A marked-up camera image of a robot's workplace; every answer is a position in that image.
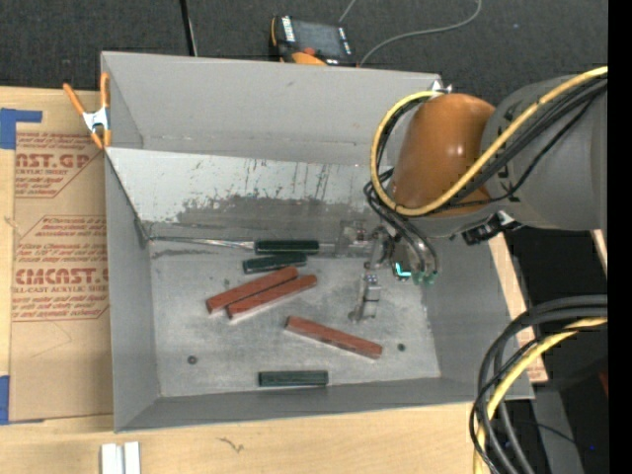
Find red-brown flat block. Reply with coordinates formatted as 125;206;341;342
204;265;300;316
225;274;319;322
283;315;384;361

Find brown cardboard board, red print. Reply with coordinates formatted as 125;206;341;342
0;85;116;425

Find grey metal bin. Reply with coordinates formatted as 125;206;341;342
100;50;537;435

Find black cylinder on white bracket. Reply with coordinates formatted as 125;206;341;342
460;210;520;247

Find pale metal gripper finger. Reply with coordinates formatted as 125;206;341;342
365;273;383;319
347;275;369;325

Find dark green flat block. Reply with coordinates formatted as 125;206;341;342
253;238;321;257
241;253;309;276
257;369;330;389

